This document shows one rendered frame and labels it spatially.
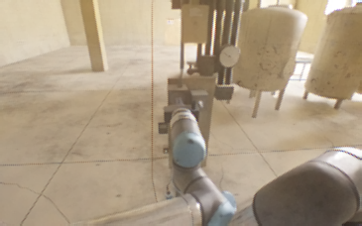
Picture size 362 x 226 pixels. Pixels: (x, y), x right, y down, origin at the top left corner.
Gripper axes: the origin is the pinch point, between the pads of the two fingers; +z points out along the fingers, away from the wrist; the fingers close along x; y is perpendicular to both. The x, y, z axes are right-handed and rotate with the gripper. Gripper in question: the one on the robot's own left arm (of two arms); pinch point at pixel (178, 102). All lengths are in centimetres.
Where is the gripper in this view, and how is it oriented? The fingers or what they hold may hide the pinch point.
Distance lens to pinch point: 77.1
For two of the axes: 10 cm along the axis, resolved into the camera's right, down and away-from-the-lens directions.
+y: 0.2, -8.9, -4.6
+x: -9.9, 0.3, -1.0
